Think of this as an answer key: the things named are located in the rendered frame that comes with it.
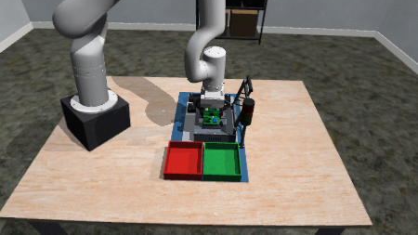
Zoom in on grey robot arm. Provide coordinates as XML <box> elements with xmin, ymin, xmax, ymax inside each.
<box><xmin>52</xmin><ymin>0</ymin><xmax>226</xmax><ymax>114</ymax></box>

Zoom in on red bin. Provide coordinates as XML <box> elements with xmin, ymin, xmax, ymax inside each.
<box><xmin>163</xmin><ymin>141</ymin><xmax>203</xmax><ymax>181</ymax></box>

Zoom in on green bin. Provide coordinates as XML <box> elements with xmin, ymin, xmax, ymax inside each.
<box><xmin>203</xmin><ymin>142</ymin><xmax>242</xmax><ymax>182</ymax></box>

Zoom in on green circuit board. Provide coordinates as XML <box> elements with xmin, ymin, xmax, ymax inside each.
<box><xmin>202</xmin><ymin>108</ymin><xmax>219</xmax><ymax>124</ymax></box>

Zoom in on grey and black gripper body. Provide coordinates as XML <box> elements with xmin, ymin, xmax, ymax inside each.
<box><xmin>200</xmin><ymin>86</ymin><xmax>224</xmax><ymax>109</ymax></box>

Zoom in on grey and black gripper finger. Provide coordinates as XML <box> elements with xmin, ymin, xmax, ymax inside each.
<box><xmin>219</xmin><ymin>99</ymin><xmax>231</xmax><ymax>119</ymax></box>
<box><xmin>193</xmin><ymin>98</ymin><xmax>204</xmax><ymax>118</ymax></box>

